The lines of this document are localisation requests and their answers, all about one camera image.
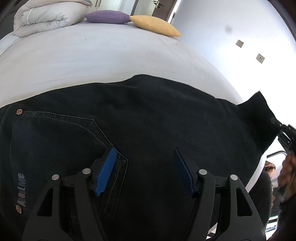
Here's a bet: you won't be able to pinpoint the black denim pants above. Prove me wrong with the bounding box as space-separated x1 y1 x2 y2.
1 75 278 240

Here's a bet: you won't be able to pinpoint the right hand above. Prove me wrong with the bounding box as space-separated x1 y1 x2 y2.
277 152 295 201

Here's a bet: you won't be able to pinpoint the yellow cushion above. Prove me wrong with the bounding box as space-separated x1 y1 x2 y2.
129 15 182 37

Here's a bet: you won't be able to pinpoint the brown door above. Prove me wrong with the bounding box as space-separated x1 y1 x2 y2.
152 0 178 21

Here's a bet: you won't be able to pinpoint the cream wardrobe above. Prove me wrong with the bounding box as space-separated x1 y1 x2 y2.
90 0 137 15

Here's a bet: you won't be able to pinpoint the purple cushion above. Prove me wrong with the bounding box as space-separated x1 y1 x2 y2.
85 10 130 24

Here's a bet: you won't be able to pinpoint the folded beige white duvet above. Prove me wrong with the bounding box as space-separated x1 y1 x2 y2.
14 0 92 38

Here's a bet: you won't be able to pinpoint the wall socket plate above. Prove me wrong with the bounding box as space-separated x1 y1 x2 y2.
256 54 265 63

